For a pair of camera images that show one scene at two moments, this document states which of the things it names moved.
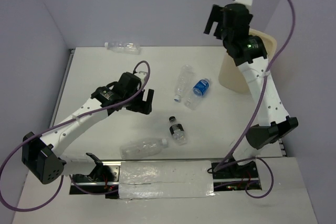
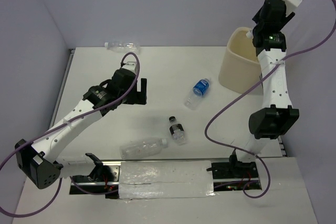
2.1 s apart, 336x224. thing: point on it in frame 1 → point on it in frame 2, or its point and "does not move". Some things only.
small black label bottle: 177,131 does not move
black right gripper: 216,15 → 289,18
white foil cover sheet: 168,179 does not move
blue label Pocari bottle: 199,91 does not move
